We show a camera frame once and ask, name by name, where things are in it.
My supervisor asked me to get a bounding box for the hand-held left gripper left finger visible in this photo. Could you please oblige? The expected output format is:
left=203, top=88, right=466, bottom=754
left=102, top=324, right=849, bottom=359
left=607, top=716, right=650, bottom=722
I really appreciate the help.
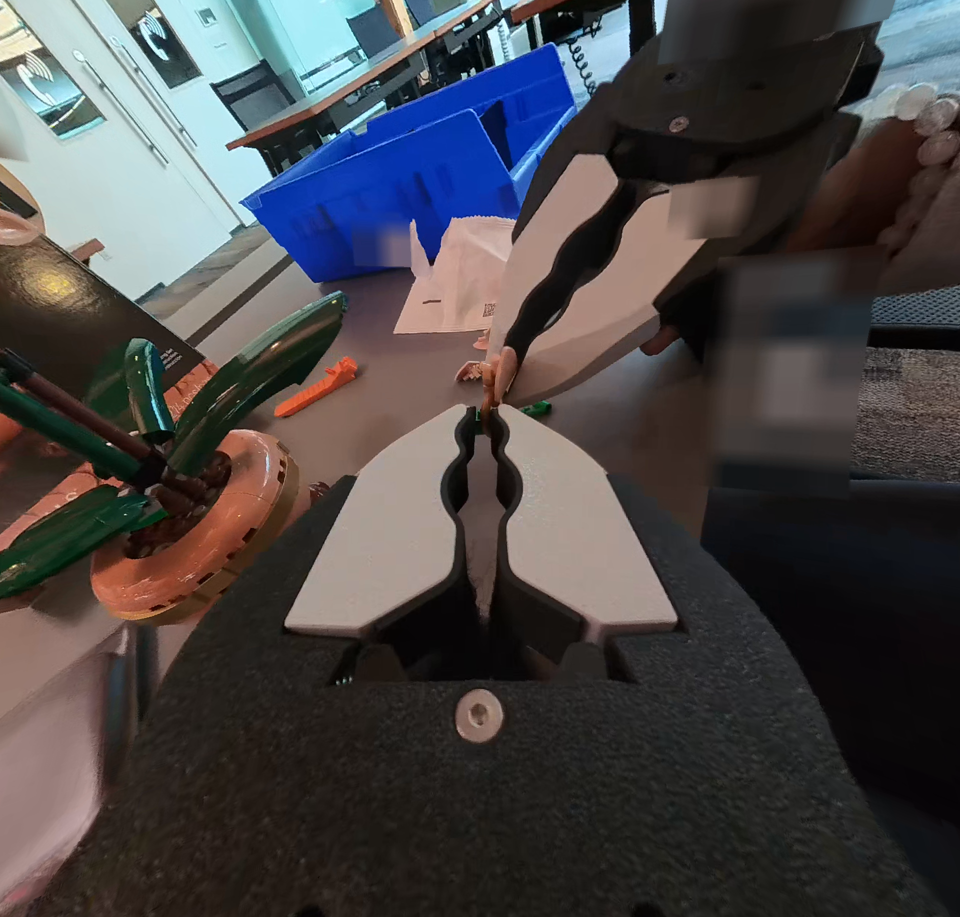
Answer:
left=283, top=404, right=483, bottom=642

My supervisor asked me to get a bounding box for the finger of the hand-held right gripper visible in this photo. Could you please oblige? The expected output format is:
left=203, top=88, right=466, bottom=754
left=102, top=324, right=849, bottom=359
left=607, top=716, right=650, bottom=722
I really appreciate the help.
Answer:
left=508, top=178, right=710, bottom=408
left=484, top=152, right=625, bottom=392

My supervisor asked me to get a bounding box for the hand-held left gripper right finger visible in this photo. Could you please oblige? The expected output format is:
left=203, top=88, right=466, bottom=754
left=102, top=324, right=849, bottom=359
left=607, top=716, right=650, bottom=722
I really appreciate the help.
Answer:
left=489, top=404, right=681, bottom=644

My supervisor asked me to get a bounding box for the person's right hand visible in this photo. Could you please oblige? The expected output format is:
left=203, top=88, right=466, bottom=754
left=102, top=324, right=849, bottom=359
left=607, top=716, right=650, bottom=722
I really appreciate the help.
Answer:
left=783, top=116, right=925, bottom=257

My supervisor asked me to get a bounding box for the white paper bag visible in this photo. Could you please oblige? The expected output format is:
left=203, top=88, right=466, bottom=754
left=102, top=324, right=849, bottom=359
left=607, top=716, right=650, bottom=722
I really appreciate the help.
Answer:
left=393, top=215, right=520, bottom=335

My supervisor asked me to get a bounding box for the orange brick separator tool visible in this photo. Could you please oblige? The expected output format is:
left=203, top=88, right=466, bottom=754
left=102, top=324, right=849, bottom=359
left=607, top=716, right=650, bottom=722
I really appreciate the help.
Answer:
left=273, top=356, right=360, bottom=419

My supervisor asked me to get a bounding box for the brick plant in pink pot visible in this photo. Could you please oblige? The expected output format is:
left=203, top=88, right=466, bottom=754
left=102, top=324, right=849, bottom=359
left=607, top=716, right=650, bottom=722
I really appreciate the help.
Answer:
left=0, top=292, right=348, bottom=626

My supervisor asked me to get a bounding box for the blue plastic bin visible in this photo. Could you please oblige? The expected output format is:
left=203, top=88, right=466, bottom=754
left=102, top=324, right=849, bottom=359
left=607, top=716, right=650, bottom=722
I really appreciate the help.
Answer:
left=241, top=41, right=580, bottom=285

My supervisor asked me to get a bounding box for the black office chair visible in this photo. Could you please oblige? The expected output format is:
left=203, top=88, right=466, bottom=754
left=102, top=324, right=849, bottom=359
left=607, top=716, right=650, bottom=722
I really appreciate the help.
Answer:
left=210, top=58, right=303, bottom=138
left=347, top=3, right=410, bottom=59

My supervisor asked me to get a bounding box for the long wooden table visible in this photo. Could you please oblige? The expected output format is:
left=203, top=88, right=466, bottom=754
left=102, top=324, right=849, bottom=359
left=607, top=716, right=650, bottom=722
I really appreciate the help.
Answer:
left=226, top=0, right=513, bottom=155

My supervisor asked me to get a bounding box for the person's dark trouser leg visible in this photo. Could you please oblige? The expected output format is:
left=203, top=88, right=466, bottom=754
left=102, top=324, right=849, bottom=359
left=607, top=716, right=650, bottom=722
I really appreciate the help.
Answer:
left=701, top=474, right=960, bottom=881

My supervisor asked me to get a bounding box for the white door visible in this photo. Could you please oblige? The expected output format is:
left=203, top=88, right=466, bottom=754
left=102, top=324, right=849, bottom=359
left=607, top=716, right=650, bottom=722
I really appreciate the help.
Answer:
left=0, top=0, right=252, bottom=303

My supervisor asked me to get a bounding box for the black flower print box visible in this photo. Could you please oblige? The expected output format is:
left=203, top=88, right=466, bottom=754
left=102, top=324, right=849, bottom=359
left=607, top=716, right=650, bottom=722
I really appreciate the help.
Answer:
left=0, top=233, right=220, bottom=483

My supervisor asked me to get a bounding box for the black coiled cable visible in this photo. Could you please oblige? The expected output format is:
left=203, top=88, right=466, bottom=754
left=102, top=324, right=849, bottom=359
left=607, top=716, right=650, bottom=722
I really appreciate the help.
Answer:
left=566, top=35, right=598, bottom=98

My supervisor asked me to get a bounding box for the pearl bracelet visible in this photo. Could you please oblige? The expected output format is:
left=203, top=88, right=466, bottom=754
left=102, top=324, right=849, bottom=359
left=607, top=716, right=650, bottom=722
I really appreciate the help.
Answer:
left=862, top=81, right=960, bottom=254

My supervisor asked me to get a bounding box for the metal door handle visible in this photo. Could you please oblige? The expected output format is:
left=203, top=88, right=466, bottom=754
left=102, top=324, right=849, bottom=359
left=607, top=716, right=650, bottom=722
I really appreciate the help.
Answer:
left=72, top=49, right=172, bottom=168

